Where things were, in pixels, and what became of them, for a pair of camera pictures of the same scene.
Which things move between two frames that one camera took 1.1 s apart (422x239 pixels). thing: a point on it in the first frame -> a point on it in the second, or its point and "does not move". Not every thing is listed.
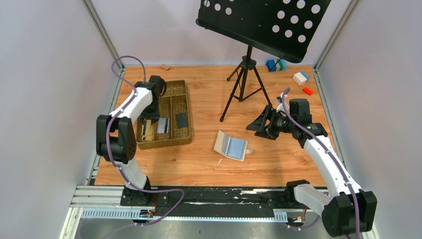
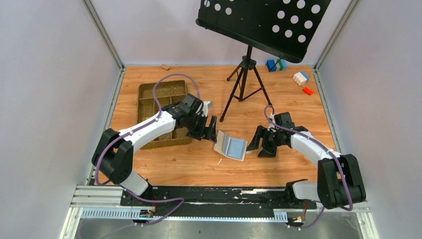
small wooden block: (165, 66) does not move
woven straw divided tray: (173, 100) does not move
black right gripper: (259, 125) -> (267, 151)
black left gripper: (155, 117) -> (206, 133)
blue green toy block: (281, 65) does not move
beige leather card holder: (232, 148) does not move
